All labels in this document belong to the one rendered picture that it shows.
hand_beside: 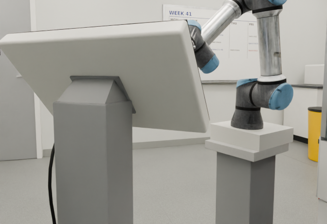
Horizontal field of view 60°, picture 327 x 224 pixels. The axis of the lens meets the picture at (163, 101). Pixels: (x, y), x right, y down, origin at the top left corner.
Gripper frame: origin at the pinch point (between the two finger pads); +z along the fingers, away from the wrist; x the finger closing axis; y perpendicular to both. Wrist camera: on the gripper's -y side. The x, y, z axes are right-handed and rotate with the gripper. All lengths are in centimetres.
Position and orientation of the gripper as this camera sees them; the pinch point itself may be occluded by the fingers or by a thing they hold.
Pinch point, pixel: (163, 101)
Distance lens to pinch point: 80.8
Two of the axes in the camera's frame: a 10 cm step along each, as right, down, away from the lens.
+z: -3.1, 7.1, -6.3
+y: -2.6, -7.0, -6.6
